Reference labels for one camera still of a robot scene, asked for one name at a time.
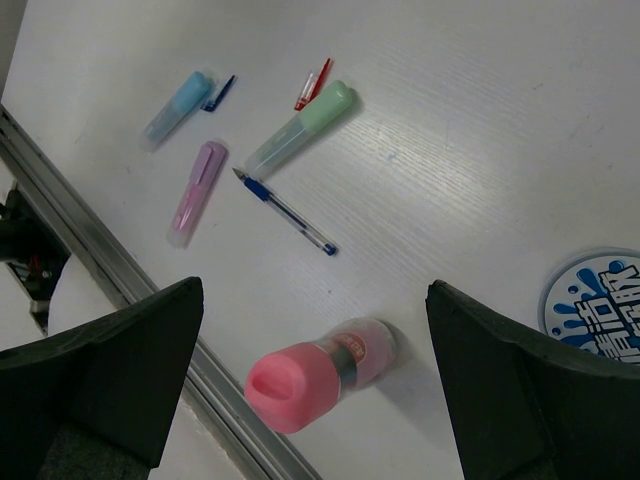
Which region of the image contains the blue highlighter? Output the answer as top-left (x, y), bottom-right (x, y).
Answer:
top-left (140, 71), bottom-right (211, 152)

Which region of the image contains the pink capped bottle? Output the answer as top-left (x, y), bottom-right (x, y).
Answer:
top-left (244, 318), bottom-right (397, 434)

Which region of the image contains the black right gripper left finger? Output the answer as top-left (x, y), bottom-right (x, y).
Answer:
top-left (1, 277), bottom-right (204, 479)

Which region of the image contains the red pen cap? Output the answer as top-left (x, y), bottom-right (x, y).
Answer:
top-left (294, 57), bottom-right (333, 112)

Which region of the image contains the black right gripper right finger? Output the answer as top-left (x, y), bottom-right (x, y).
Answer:
top-left (425, 280), bottom-right (639, 479)

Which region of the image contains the purple highlighter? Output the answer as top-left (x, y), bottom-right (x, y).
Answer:
top-left (167, 141), bottom-right (228, 248)

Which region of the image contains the green highlighter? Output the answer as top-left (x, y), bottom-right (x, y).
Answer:
top-left (245, 80), bottom-right (355, 180)

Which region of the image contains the blue pen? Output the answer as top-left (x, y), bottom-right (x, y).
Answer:
top-left (232, 168), bottom-right (338, 257)

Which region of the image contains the blue pen cap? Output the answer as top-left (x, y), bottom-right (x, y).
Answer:
top-left (200, 75), bottom-right (236, 113)

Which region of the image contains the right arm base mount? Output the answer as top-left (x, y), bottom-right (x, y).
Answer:
top-left (1, 188), bottom-right (70, 301)

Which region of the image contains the aluminium front rail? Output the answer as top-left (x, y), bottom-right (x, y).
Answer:
top-left (1, 110), bottom-right (319, 479)

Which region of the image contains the blue glue jar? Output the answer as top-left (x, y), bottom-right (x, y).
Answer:
top-left (537, 247), bottom-right (639, 365)

